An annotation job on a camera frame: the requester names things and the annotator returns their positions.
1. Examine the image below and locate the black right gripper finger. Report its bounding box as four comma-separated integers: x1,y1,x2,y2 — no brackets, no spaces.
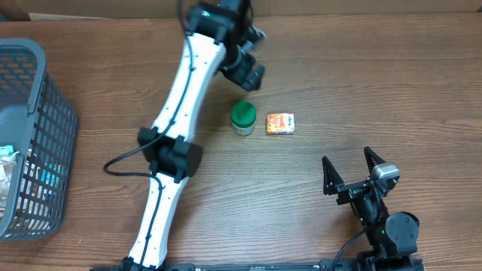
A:
322,156,344,195
364,146,386,174

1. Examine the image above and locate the green lid jar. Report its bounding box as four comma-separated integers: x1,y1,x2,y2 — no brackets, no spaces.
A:
230,101,256,136

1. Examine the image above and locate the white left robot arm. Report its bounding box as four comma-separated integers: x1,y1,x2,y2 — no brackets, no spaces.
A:
120,0,266,270

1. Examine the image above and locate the orange tissue pack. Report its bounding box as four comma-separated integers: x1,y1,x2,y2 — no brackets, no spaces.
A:
266,113,295,135

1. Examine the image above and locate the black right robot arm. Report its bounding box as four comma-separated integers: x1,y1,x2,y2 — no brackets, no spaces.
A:
322,146,424,270

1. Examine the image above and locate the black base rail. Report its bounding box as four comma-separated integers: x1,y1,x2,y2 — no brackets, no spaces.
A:
90,258,425,271

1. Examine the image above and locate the grey plastic basket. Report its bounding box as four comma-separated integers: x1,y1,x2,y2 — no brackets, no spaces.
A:
1,38,79,241

